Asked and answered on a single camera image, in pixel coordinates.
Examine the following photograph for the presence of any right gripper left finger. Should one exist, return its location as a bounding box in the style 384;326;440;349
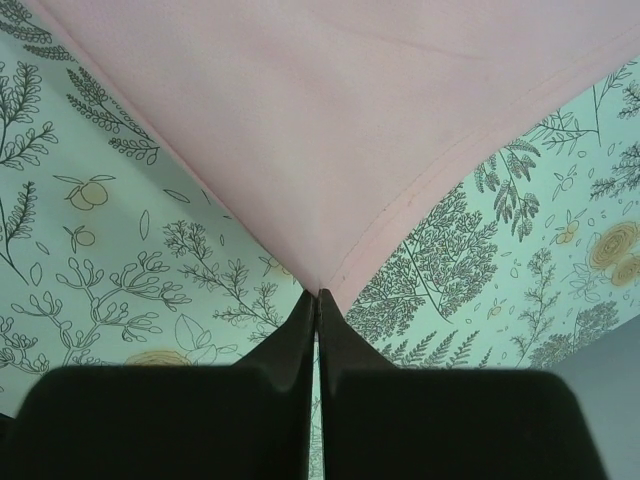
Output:
13;293;316;479

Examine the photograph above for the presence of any floral patterned table mat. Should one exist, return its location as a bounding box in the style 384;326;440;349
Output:
1;1;639;479

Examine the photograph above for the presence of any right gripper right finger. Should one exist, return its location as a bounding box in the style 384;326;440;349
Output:
317;290;606;480

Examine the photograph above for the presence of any pink t-shirt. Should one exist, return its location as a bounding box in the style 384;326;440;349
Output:
29;1;639;307

